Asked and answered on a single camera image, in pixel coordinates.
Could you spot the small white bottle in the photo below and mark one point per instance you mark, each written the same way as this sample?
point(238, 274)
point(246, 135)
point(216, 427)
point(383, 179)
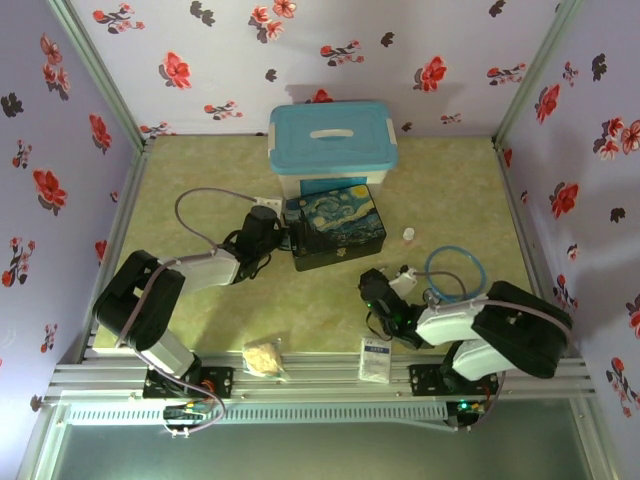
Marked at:
point(409, 235)

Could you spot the clear bag of snacks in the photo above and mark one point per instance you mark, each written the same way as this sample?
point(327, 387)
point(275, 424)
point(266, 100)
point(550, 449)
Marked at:
point(262, 360)

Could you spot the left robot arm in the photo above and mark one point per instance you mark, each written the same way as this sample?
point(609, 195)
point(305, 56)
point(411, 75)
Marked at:
point(135, 300)

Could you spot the starry night painted box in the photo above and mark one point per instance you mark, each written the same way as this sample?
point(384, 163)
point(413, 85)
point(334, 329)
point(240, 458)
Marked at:
point(335, 225)

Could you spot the white storage box blue lid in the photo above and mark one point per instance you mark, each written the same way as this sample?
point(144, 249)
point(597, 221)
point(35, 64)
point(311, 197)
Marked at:
point(330, 132)

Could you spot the aluminium corner post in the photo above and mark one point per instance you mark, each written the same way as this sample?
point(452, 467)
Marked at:
point(535, 75)
point(100, 75)

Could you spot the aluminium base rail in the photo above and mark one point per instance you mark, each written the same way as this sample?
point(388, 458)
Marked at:
point(325, 380)

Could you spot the aluminium table side rail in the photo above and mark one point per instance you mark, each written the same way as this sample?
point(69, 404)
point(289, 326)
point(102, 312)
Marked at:
point(520, 220)
point(125, 215)

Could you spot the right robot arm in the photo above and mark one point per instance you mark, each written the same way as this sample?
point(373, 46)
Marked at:
point(520, 325)

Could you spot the white paper packet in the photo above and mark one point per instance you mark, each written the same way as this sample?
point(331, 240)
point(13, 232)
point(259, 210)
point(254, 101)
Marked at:
point(375, 360)

